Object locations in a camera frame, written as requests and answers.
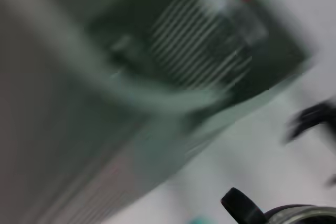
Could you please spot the grey perforated storage bin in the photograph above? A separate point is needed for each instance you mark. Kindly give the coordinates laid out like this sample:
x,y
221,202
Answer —
x,y
183,51

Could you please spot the glass teacup black holder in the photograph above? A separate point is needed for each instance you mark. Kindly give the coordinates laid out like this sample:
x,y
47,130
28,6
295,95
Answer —
x,y
302,216

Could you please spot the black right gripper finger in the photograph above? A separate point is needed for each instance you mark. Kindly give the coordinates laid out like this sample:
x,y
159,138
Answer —
x,y
309,119

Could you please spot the teal square plate brick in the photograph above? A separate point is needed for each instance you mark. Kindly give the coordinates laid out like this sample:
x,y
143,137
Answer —
x,y
199,221

